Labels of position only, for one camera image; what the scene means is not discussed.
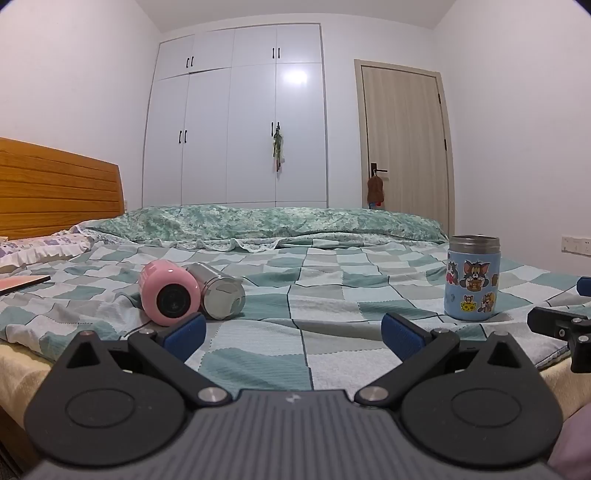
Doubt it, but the pink book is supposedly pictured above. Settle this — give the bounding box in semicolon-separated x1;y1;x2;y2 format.
0;275;51;297

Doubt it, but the brown bag on handle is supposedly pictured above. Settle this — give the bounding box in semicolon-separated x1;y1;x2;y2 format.
367;175;387;210

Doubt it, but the green checkered bed sheet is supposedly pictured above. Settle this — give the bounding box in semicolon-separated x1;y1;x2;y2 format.
0;239;591;393

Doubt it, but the green floral duvet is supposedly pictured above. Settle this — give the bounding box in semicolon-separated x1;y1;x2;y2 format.
76;204;450;253

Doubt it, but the white wardrobe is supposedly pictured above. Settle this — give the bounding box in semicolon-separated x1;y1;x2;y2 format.
141;23;329;209

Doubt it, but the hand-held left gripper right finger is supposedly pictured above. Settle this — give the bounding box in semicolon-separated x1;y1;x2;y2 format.
354;313;536;409

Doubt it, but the white wall socket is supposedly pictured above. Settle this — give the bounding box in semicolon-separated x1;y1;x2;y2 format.
562;235;591;255

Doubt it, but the light wooden door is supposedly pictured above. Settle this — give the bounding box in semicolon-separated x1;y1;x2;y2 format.
354;59;456;241

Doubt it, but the person's pink clothing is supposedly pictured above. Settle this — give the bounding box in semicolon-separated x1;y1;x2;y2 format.
547;405;591;480

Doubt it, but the silver steel cup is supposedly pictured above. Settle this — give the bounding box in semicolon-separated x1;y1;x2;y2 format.
185;262;246;320

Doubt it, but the wooden bed headboard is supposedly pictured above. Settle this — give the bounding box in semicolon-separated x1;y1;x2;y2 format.
0;137;125;241

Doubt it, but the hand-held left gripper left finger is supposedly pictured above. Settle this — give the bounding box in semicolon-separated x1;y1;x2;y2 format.
55;313;233;409

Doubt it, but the purple floral pillow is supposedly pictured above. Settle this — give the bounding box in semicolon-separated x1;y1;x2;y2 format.
0;231;93;274

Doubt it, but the green hanging ornament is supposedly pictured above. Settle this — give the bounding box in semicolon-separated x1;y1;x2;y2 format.
270;122;287;174

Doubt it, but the pink cup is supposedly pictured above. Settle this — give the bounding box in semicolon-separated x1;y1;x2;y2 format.
140;259;204;328

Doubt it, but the blue cartoon print cup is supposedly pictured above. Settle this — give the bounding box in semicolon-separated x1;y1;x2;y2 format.
444;235;502;321

